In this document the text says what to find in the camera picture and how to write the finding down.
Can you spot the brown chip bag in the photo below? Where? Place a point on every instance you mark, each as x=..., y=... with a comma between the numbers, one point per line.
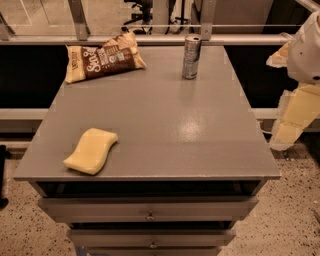
x=116, y=55

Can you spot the silver redbull can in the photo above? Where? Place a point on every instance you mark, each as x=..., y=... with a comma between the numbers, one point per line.
x=192, y=49

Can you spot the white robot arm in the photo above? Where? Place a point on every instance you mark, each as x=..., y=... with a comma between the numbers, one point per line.
x=303, y=61

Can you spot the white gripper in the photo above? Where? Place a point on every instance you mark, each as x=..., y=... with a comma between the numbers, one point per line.
x=305, y=56

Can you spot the yellow sponge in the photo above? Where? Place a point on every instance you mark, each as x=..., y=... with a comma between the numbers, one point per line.
x=91, y=151

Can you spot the lower drawer knob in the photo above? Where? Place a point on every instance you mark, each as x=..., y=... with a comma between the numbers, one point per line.
x=153, y=245

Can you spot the drawer knob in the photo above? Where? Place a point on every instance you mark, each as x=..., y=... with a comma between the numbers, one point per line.
x=153, y=245
x=150, y=217

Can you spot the black office chair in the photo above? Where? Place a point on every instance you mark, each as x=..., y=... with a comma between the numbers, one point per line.
x=145, y=16

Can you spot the grey drawer cabinet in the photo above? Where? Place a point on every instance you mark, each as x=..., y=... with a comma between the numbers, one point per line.
x=190, y=151

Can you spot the upper drawer knob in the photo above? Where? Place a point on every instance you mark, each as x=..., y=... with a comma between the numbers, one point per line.
x=150, y=217

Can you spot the metal window railing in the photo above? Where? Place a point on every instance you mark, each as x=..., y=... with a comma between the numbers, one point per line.
x=92, y=22

